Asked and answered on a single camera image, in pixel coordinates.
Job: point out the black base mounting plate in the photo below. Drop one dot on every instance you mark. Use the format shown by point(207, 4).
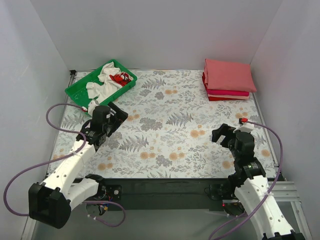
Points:
point(213, 194)

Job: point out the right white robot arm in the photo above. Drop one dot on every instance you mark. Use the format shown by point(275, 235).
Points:
point(250, 185)

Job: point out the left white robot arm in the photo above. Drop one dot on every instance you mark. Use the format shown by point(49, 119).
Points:
point(52, 201)

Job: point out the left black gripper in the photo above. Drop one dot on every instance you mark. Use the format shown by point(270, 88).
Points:
point(117, 117)

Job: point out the white t-shirt red print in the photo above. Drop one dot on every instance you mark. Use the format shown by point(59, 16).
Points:
point(112, 79)

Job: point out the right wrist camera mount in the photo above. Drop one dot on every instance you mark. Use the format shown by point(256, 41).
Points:
point(245, 126)

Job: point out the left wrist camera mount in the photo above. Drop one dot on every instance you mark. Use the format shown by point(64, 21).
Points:
point(91, 107)

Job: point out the aluminium frame rail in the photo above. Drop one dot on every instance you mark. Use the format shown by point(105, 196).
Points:
point(286, 195)

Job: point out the floral patterned table mat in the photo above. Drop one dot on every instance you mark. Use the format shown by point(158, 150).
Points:
point(168, 131)

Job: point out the salmon pink folded t-shirt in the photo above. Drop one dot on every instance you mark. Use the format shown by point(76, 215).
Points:
point(229, 76)

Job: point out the green plastic tray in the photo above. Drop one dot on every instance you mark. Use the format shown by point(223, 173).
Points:
point(78, 92)

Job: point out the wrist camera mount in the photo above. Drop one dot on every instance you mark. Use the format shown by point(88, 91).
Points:
point(245, 126)
point(91, 107)

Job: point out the magenta folded t-shirt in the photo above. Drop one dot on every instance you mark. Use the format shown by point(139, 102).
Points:
point(227, 92)

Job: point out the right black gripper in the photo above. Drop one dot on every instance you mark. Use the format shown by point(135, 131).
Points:
point(223, 136)

